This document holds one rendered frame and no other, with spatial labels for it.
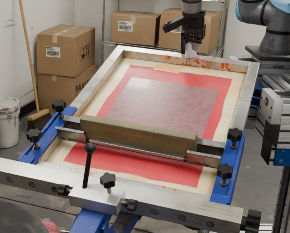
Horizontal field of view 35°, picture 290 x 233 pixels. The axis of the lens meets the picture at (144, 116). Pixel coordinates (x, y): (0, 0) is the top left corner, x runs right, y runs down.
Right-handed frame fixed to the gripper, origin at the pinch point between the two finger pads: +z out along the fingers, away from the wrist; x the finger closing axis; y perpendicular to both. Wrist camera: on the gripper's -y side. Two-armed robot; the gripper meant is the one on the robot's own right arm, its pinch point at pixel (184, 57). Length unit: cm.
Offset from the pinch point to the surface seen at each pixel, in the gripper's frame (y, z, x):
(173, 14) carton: -71, 93, 250
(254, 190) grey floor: 33, 159, 99
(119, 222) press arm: -1, 15, -75
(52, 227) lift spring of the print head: -4, -12, -102
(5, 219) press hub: 4, -39, -123
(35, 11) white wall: -200, 87, 210
